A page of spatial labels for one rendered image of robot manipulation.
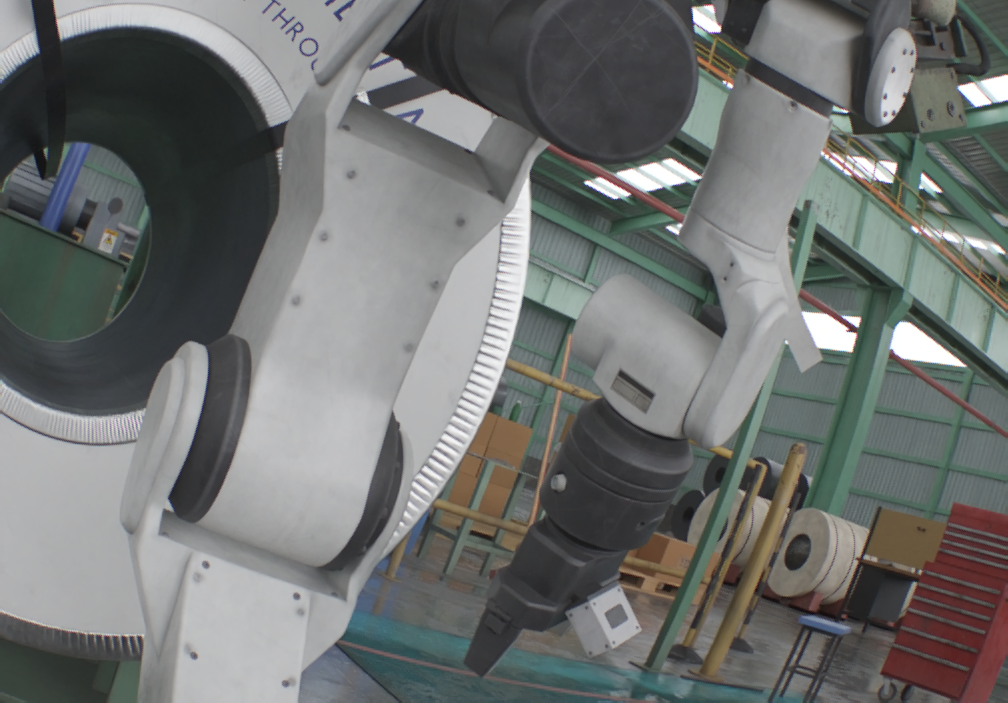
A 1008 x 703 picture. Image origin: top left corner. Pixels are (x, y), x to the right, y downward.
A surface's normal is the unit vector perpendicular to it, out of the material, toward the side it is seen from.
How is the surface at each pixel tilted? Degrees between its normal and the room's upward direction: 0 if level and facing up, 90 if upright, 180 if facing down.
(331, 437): 81
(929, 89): 90
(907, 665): 90
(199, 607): 65
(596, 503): 116
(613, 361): 111
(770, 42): 106
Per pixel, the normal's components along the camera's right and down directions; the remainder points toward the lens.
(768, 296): 0.58, -0.24
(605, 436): -0.24, -0.58
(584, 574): 0.71, 0.52
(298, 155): -0.89, 0.08
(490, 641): -0.60, 0.10
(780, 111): -0.31, 0.28
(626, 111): 0.31, 0.39
